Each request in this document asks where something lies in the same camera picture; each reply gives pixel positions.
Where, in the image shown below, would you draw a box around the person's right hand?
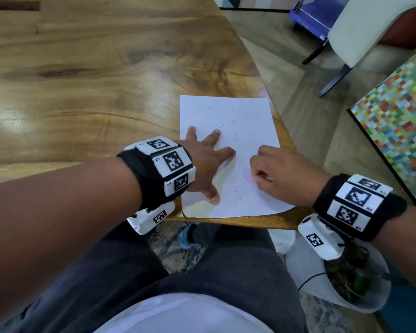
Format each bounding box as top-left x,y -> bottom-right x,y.
249,145 -> 333,208

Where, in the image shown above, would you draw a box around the person's left forearm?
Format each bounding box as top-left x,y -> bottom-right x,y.
0,156 -> 143,333

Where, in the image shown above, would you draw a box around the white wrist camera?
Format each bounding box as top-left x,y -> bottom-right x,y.
297,214 -> 346,262
126,200 -> 177,236

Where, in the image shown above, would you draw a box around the person's white shirt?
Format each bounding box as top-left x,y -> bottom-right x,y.
93,293 -> 275,333

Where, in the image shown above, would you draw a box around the black right wristband with markers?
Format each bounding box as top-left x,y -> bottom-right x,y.
312,173 -> 408,243

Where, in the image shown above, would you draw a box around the blue plastic crate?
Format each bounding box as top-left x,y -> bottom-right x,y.
289,0 -> 351,41

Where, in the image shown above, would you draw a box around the person's left hand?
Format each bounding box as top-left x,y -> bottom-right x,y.
175,126 -> 236,205

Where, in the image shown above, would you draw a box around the person's dark trousers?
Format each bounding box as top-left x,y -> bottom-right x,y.
0,219 -> 308,333

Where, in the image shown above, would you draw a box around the black left wristband with markers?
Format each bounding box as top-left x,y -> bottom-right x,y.
117,136 -> 197,212

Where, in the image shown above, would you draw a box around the person's blue shoe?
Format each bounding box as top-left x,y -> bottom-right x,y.
177,222 -> 202,250

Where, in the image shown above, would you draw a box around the patterned grey rug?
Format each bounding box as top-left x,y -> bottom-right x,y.
148,221 -> 208,275

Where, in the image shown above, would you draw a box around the white chair with black legs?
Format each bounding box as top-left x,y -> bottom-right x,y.
302,0 -> 416,98

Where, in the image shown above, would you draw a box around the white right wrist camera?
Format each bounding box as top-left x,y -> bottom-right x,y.
297,214 -> 346,262

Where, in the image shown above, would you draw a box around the thin black cable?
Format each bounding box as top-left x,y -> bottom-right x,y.
298,271 -> 337,292

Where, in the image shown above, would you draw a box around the colourful mosaic box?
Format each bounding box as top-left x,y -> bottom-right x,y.
348,42 -> 416,209

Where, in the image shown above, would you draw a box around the red-brown sofa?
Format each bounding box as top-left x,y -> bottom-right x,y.
379,6 -> 416,49

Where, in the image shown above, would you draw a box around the white paper sheet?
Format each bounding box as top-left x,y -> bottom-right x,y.
179,95 -> 296,219

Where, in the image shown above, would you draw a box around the person's right forearm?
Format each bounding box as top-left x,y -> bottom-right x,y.
370,204 -> 416,297

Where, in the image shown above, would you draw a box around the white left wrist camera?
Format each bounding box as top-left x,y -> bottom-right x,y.
126,200 -> 177,236

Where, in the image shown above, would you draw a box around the black wristband with markers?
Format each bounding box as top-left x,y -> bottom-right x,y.
312,173 -> 408,243
117,136 -> 197,212

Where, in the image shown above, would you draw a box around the white plastic bag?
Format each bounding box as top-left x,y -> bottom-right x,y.
268,228 -> 392,315

